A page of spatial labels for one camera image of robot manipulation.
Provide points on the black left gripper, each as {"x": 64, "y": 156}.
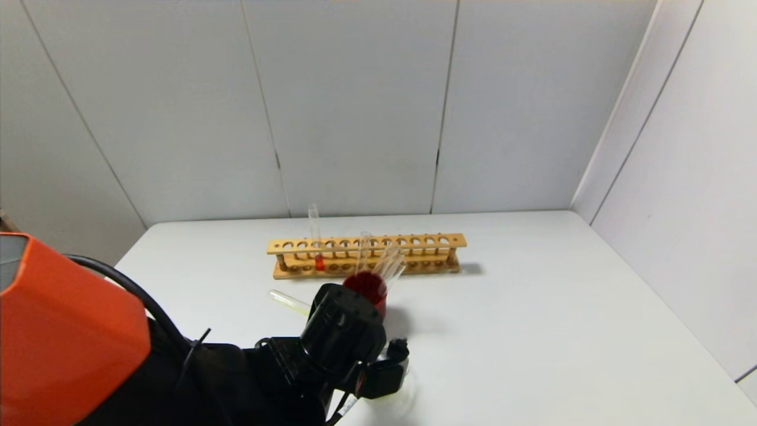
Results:
{"x": 343, "y": 331}

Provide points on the test tube with yellow pigment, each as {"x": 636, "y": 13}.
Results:
{"x": 290, "y": 302}

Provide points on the test tube with red pigment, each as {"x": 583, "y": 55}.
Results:
{"x": 316, "y": 231}

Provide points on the orange and black left arm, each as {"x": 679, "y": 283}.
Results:
{"x": 65, "y": 343}

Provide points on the empty glass test tube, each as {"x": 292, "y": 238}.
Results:
{"x": 363, "y": 251}
{"x": 387, "y": 260}
{"x": 395, "y": 272}

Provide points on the wooden test tube rack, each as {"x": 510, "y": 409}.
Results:
{"x": 414, "y": 242}

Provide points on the red plastic cup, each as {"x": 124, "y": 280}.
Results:
{"x": 369, "y": 287}

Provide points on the clear glass beaker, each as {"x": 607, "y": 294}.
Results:
{"x": 405, "y": 384}

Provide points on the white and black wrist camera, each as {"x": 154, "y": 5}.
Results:
{"x": 381, "y": 376}

